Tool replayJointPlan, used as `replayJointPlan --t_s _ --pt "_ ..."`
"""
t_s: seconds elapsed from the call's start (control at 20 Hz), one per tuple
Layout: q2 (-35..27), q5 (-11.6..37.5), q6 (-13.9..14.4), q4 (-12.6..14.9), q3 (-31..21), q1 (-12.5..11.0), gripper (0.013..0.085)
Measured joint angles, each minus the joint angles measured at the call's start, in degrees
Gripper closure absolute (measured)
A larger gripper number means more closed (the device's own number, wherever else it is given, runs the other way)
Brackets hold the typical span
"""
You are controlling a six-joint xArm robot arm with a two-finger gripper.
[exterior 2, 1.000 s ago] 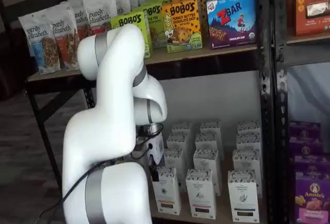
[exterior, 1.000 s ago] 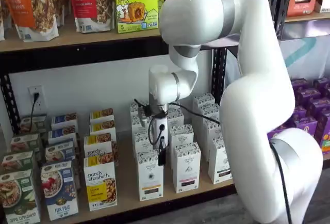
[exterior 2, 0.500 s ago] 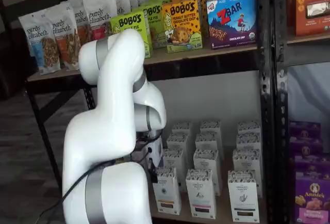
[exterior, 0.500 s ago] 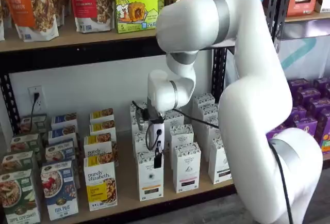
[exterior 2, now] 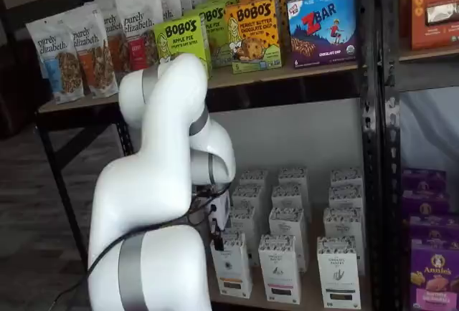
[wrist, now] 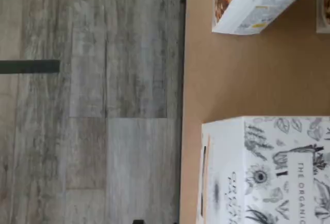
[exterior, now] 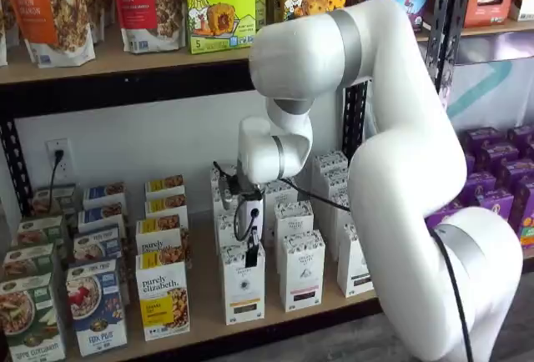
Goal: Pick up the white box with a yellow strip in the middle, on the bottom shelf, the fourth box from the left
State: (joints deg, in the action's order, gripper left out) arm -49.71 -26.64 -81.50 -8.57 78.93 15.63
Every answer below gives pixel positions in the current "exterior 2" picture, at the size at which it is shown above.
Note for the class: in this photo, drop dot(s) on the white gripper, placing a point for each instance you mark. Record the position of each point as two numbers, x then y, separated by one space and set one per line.
220 210

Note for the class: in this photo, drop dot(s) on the white box dark strip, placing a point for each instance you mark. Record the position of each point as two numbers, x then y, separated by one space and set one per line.
339 275

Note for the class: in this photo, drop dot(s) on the white box yellow strip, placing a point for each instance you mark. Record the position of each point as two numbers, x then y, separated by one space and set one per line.
233 271

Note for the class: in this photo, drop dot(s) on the white patterned-top pantry box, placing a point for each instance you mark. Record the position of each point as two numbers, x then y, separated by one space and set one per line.
247 196
342 223
288 196
345 196
346 177
287 221
244 218
293 176
254 178

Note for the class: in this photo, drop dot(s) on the purple Annie's box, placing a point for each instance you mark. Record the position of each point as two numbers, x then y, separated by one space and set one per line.
434 226
423 181
435 275
425 203

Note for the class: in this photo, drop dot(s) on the orange label granola bag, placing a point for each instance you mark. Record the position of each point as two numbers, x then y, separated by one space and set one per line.
93 60
114 38

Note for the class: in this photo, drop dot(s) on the orange cereal box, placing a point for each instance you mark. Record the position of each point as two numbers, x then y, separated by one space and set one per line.
405 3
430 35

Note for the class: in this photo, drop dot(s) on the white box pink strip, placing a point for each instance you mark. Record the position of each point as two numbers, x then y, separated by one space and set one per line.
279 271

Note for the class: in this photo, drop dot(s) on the red label granola bag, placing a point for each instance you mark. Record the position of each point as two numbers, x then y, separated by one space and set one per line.
138 38

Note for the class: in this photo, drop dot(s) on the black metal shelf frame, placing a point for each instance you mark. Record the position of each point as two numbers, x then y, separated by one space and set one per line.
391 146
287 92

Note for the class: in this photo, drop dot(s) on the Z bar chocolate chip box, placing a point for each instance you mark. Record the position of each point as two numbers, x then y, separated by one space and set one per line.
322 31

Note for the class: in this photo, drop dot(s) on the blue label granola bag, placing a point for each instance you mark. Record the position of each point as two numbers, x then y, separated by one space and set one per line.
54 60

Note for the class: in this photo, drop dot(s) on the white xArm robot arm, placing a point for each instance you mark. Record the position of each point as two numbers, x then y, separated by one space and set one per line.
161 146

